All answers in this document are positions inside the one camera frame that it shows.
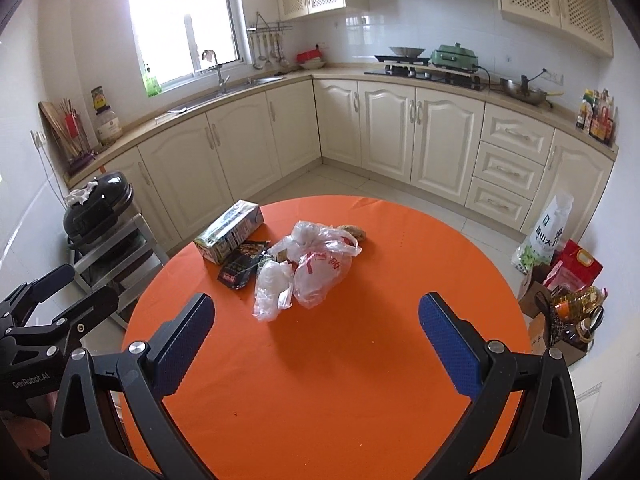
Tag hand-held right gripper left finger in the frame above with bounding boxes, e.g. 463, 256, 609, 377
48, 292, 216, 480

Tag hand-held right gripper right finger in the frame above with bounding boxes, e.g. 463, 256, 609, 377
419, 291, 583, 480

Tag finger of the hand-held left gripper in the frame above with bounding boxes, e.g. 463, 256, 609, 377
0, 263, 76, 321
5, 287, 121, 353

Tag person's left hand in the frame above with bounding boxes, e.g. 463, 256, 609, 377
7, 392, 57, 443

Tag black round electric grill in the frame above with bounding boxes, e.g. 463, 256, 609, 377
62, 171, 136, 251

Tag brown cardboard box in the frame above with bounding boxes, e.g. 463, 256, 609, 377
519, 280, 551, 320
529, 310, 589, 367

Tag white crumpled paper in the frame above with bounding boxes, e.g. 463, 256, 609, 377
67, 182, 101, 206

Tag round orange table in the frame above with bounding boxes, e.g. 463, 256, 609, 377
121, 195, 532, 480

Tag dark snack packet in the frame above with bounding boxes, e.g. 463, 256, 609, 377
217, 241, 271, 290

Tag clear bag of white buns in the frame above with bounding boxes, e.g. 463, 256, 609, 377
252, 259, 296, 322

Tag green white drink carton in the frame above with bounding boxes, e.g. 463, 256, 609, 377
194, 200, 264, 265

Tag cooking oil bottle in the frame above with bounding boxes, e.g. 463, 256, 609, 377
552, 285, 608, 322

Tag tan paper packet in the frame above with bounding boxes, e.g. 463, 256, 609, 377
270, 237, 297, 264

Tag white rice bag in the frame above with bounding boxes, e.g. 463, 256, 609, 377
511, 192, 575, 275

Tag white red-printed plastic bag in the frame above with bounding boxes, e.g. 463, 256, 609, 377
285, 220, 362, 310

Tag cream cabinet drawer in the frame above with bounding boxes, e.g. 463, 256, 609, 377
482, 104, 555, 165
472, 142, 546, 192
465, 177, 533, 231

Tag red rice bag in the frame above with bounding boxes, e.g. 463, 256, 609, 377
542, 240, 603, 301

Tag chopstick holder with utensils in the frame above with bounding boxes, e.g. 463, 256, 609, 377
55, 99, 96, 168

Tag large glass jar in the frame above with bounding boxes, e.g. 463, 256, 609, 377
95, 107, 124, 146

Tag cream base cabinets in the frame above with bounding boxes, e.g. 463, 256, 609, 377
65, 62, 620, 261

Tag green dish soap bottle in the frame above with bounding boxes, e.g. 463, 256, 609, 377
142, 62, 163, 98

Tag chrome faucet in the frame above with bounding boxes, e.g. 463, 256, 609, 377
201, 50, 231, 95

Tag black glass cooktop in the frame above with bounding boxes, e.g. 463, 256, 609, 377
364, 67, 488, 92

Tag group of condiment bottles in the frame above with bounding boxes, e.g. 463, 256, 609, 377
575, 89, 617, 146

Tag steel sink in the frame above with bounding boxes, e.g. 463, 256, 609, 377
155, 74, 286, 116

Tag green electric pot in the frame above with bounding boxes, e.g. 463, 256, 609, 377
431, 42, 479, 69

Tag window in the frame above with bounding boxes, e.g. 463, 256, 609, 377
129, 0, 251, 93

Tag red bowl stack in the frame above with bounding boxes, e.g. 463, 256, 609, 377
296, 49, 328, 71

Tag hanging utensil rack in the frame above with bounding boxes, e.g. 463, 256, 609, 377
247, 11, 294, 70

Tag wide lattice door cabinet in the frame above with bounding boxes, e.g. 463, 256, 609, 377
494, 0, 615, 58

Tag steel wok with handle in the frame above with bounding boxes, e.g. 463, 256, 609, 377
500, 67, 564, 107

